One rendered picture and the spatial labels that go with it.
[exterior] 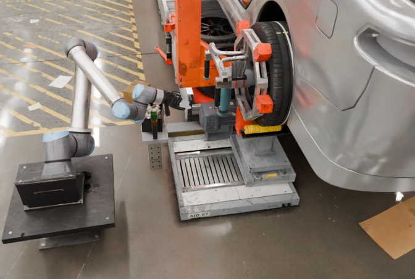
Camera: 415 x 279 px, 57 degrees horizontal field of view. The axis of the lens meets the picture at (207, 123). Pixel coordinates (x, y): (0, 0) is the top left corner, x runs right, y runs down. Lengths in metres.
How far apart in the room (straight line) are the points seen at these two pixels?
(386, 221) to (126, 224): 1.76
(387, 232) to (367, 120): 1.39
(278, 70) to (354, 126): 0.68
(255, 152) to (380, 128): 1.35
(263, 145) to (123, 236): 1.14
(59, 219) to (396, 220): 2.18
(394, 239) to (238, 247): 1.03
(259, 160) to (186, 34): 1.02
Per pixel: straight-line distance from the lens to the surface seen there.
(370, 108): 1.61
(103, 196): 2.46
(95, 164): 2.68
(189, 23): 2.71
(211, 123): 2.91
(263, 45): 2.18
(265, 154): 2.83
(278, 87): 2.20
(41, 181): 2.34
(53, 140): 2.40
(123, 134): 3.36
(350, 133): 1.71
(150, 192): 2.85
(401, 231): 2.95
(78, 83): 2.55
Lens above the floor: 2.10
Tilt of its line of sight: 38 degrees down
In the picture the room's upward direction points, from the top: 2 degrees clockwise
